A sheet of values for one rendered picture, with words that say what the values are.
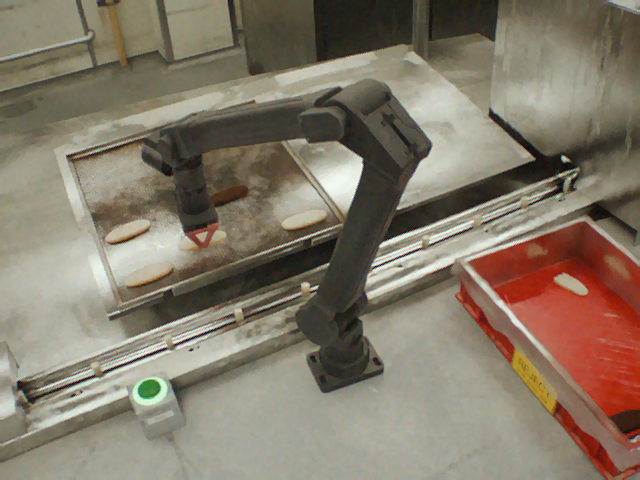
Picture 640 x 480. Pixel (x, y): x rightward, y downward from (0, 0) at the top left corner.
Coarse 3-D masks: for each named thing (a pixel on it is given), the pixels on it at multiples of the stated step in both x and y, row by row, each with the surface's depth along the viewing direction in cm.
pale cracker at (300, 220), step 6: (312, 210) 133; (318, 210) 133; (294, 216) 132; (300, 216) 132; (306, 216) 132; (312, 216) 132; (318, 216) 132; (324, 216) 133; (282, 222) 131; (288, 222) 131; (294, 222) 131; (300, 222) 131; (306, 222) 131; (312, 222) 131; (288, 228) 130; (294, 228) 130
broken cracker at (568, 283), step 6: (558, 276) 124; (564, 276) 123; (558, 282) 123; (564, 282) 122; (570, 282) 122; (576, 282) 122; (564, 288) 122; (570, 288) 121; (576, 288) 121; (582, 288) 121; (576, 294) 120; (582, 294) 120
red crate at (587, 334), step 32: (576, 256) 129; (512, 288) 123; (544, 288) 123; (608, 288) 121; (480, 320) 115; (544, 320) 116; (576, 320) 115; (608, 320) 114; (512, 352) 107; (576, 352) 109; (608, 352) 108; (608, 384) 103
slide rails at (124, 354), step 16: (544, 192) 144; (496, 208) 140; (528, 208) 139; (464, 224) 136; (416, 240) 133; (448, 240) 132; (384, 256) 129; (288, 288) 123; (256, 304) 120; (288, 304) 120; (208, 320) 117; (224, 320) 117; (160, 336) 115; (176, 336) 115; (208, 336) 114; (128, 352) 112; (160, 352) 111; (80, 368) 109; (128, 368) 109; (32, 384) 107; (48, 384) 106; (80, 384) 106; (32, 400) 104
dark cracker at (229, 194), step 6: (234, 186) 138; (240, 186) 138; (246, 186) 139; (222, 192) 136; (228, 192) 136; (234, 192) 136; (240, 192) 137; (246, 192) 137; (216, 198) 135; (222, 198) 135; (228, 198) 135; (234, 198) 136; (216, 204) 134; (222, 204) 135
